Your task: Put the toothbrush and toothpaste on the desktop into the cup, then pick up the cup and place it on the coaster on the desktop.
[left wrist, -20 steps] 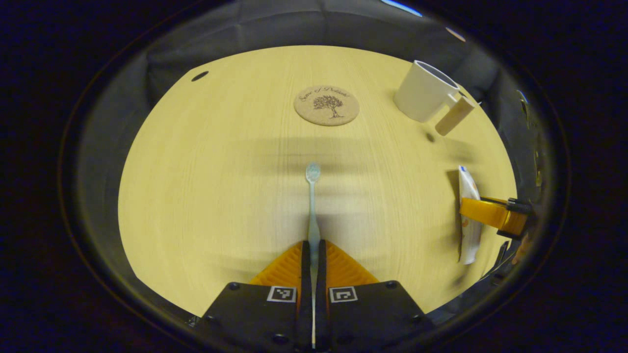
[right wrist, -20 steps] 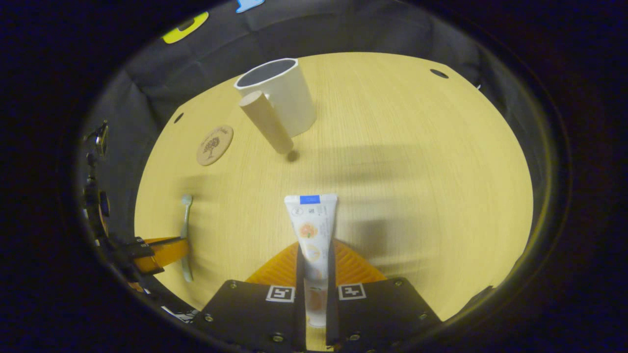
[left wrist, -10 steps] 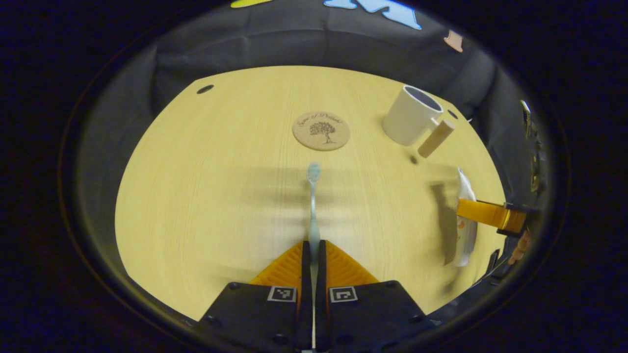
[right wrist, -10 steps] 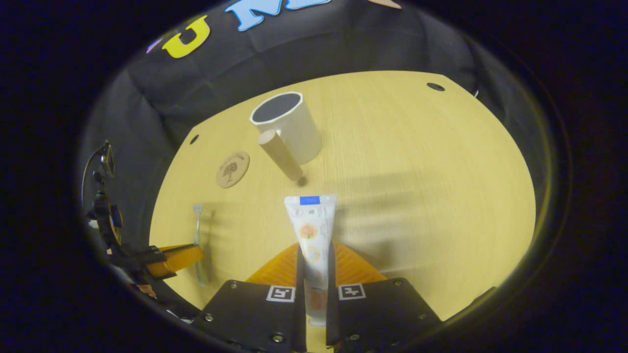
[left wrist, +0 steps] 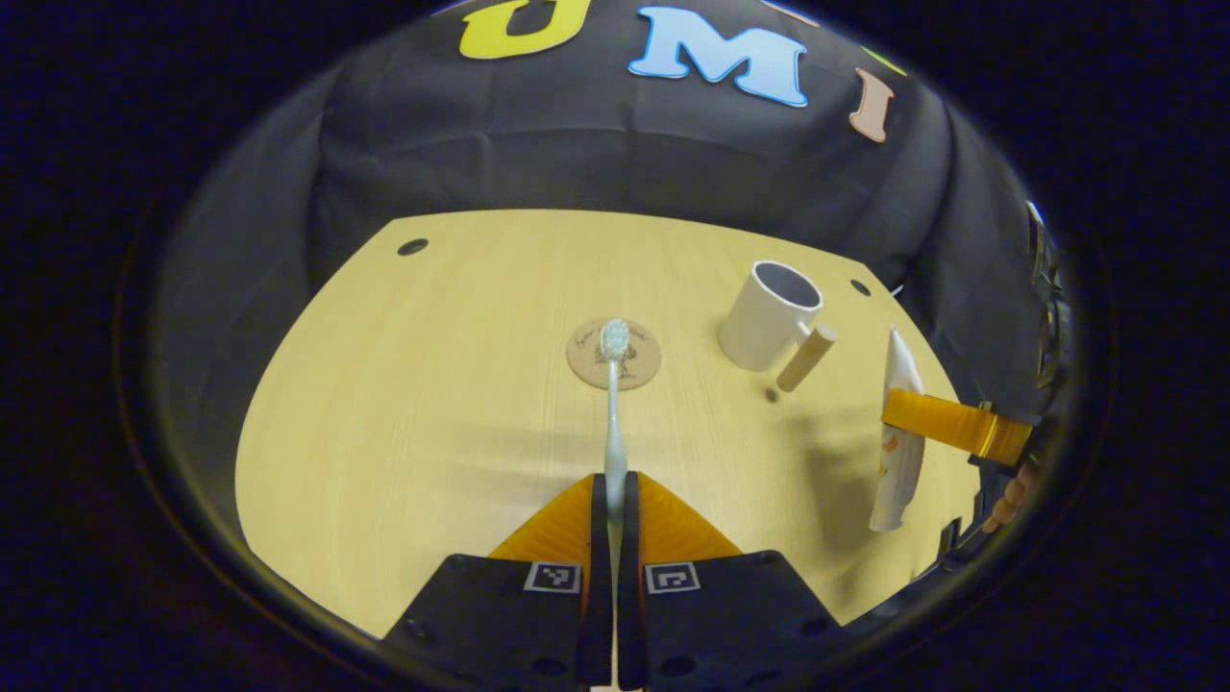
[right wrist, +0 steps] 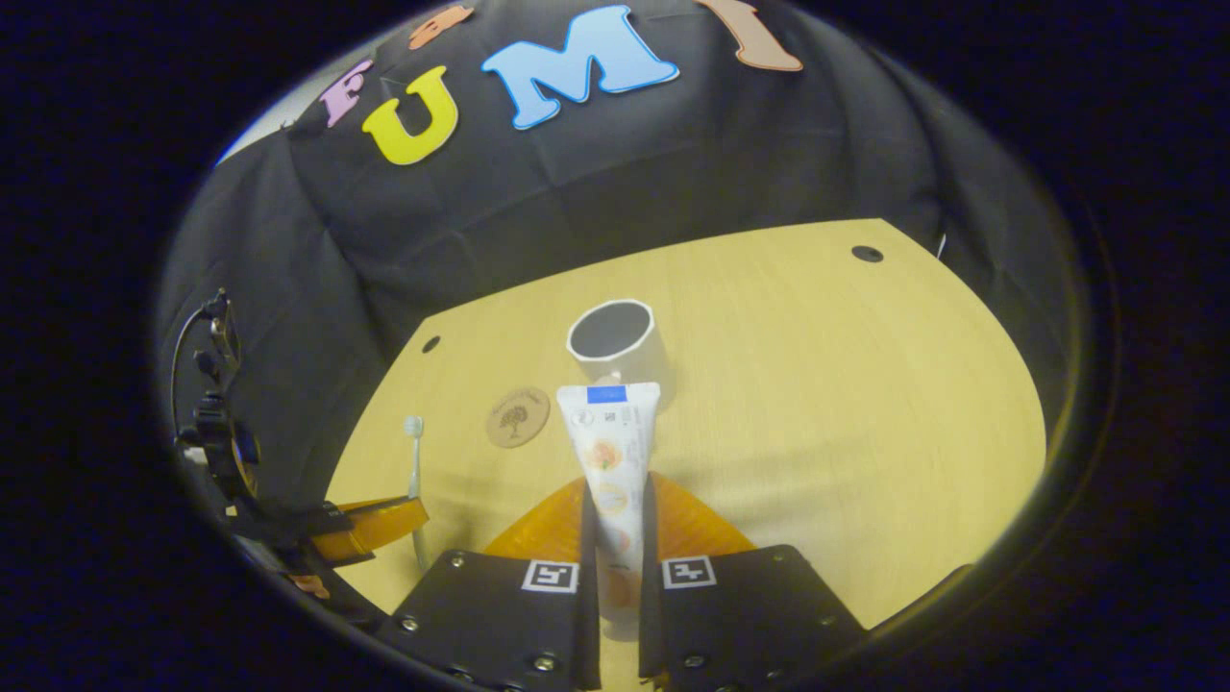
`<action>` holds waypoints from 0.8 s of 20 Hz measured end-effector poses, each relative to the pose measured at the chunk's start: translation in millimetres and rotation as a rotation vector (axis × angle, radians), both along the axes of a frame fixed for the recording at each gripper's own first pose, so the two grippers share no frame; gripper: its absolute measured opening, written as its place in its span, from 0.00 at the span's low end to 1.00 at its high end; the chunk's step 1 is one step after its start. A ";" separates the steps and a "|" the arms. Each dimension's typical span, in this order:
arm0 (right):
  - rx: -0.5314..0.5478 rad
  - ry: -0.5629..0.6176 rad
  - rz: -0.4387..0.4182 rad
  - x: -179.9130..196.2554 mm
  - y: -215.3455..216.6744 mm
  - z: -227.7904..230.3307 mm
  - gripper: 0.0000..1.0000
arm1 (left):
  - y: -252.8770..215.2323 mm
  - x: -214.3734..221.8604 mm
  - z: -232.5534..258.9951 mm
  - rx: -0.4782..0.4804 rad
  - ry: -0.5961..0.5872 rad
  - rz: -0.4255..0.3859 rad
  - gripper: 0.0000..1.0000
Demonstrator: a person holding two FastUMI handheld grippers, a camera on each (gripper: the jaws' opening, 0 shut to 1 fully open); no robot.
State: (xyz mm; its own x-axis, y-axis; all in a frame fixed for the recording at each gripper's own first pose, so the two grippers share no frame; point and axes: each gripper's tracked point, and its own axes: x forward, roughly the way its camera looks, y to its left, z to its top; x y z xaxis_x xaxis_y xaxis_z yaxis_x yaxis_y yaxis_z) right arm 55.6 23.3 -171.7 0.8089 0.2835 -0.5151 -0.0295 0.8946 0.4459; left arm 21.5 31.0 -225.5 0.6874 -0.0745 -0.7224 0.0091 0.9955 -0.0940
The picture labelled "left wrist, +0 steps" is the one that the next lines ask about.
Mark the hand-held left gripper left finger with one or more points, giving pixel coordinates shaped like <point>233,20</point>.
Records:
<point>598,596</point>

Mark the round brown cork coaster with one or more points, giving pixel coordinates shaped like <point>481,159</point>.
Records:
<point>639,370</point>

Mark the black backdrop cloth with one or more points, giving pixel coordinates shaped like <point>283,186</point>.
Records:
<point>577,144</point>

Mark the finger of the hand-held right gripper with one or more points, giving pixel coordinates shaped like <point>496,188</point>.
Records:
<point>951,423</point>

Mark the pale green toothbrush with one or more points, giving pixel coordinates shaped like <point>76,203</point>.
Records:
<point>613,423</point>

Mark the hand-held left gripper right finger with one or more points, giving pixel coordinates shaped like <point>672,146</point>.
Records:
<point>629,596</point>

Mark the white toothpaste tube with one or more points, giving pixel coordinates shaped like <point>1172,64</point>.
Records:
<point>898,481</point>

